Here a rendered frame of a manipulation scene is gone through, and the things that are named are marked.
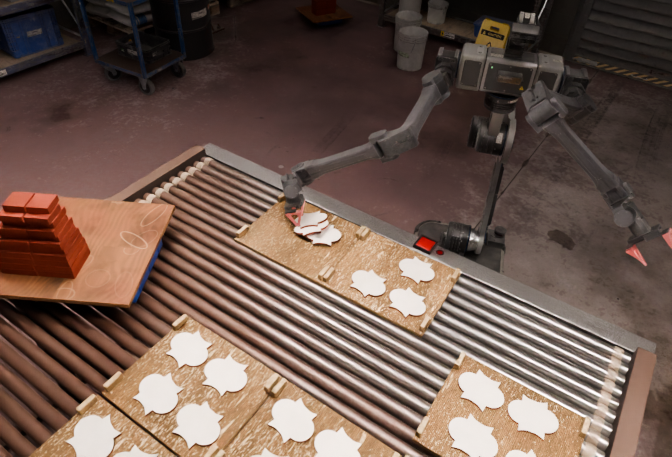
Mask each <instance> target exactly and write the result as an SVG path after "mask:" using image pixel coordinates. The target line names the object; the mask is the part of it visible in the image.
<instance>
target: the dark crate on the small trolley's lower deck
mask: <svg viewBox="0 0 672 457"><path fill-rule="evenodd" d="M138 34H139V38H140V43H141V48H142V53H143V58H144V63H146V64H149V65H150V64H152V63H154V62H156V61H158V60H160V59H162V58H164V57H166V56H168V55H170V54H171V53H172V52H171V49H170V45H169V43H170V41H169V39H166V38H163V37H159V36H156V35H152V34H149V33H146V32H142V31H139V30H138ZM131 40H132V42H131V43H129V44H125V43H127V42H129V41H131ZM115 43H116V44H117V46H116V47H117V48H118V50H117V51H118V55H121V56H124V57H127V58H130V59H133V60H137V61H139V58H138V53H137V48H136V43H135V39H134V34H133V33H130V34H128V35H126V36H123V37H121V38H119V39H117V40H115Z"/></svg>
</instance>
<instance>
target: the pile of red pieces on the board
mask: <svg viewBox="0 0 672 457"><path fill-rule="evenodd" d="M58 202H59V198H58V195H55V194H39V193H36V194H35V193H26V192H12V194H11V195H10V196H9V197H8V198H7V199H6V201H5V202H4V203H3V204H2V207H3V209H2V210H1V211H0V221H1V223H0V270H1V272H2V273H6V274H18V275H30V276H38V275H39V276H45V277H57V278H69V279H75V278H76V276H77V275H78V273H79V271H80V270H81V268H82V266H83V265H84V263H85V261H86V260H87V258H88V256H89V255H90V253H91V252H90V250H89V248H88V245H87V243H86V241H85V238H84V237H82V234H81V232H80V231H79V228H78V227H75V225H74V223H73V219H72V217H67V215H66V212H67V211H66V209H65V206H60V205H59V203H58Z"/></svg>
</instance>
